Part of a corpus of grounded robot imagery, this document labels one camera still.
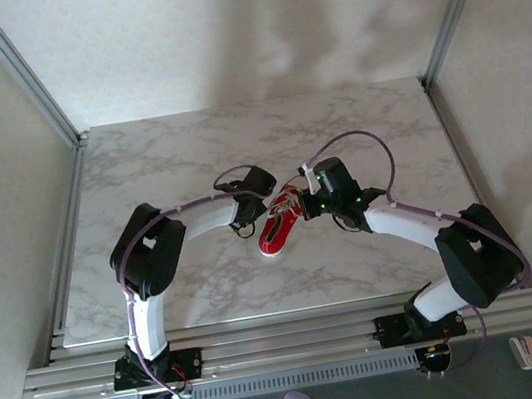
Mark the red shoe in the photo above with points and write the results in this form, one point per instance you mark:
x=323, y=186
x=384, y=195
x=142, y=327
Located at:
x=277, y=239

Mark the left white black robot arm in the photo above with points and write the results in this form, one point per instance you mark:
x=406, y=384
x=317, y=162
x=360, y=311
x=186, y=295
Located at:
x=149, y=324

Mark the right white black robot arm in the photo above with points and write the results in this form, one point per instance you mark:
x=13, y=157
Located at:
x=402, y=226

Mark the white plastic clip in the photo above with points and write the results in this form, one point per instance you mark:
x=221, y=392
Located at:
x=524, y=353

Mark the aluminium rail frame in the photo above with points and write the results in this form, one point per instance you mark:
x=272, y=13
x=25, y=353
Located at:
x=289, y=342

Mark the aluminium side rail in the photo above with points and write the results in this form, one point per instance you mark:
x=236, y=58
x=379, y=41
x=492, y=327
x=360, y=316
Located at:
x=459, y=158
x=69, y=251

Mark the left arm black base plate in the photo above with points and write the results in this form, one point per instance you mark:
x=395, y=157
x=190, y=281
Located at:
x=190, y=362

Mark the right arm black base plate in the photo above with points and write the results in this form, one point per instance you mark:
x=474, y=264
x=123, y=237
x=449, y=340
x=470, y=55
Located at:
x=390, y=329

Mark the aluminium corner post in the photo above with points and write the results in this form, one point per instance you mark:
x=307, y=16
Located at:
x=460, y=1
x=23, y=71

